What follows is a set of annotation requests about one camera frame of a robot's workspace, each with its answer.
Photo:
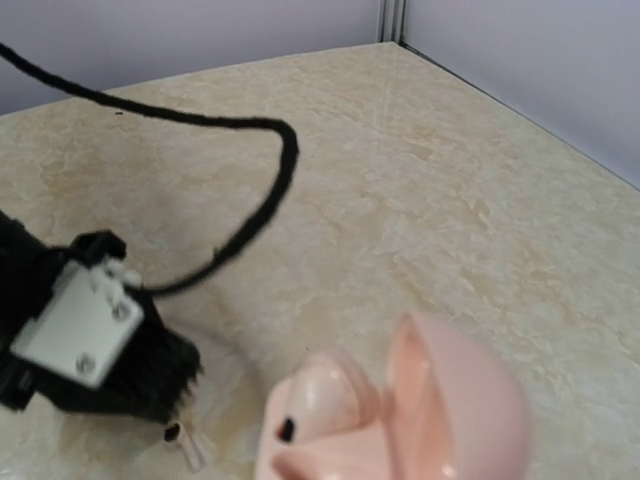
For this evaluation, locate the pink round case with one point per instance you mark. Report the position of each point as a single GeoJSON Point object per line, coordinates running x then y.
{"type": "Point", "coordinates": [450, 409]}

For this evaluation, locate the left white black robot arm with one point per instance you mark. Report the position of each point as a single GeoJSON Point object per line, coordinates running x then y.
{"type": "Point", "coordinates": [29, 270]}

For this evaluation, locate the white earbud front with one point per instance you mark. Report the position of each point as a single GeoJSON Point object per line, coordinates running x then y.
{"type": "Point", "coordinates": [182, 436]}

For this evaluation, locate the right aluminium post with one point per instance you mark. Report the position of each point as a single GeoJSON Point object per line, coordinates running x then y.
{"type": "Point", "coordinates": [391, 21]}

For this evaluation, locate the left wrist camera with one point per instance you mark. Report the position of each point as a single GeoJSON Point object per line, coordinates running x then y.
{"type": "Point", "coordinates": [99, 346]}

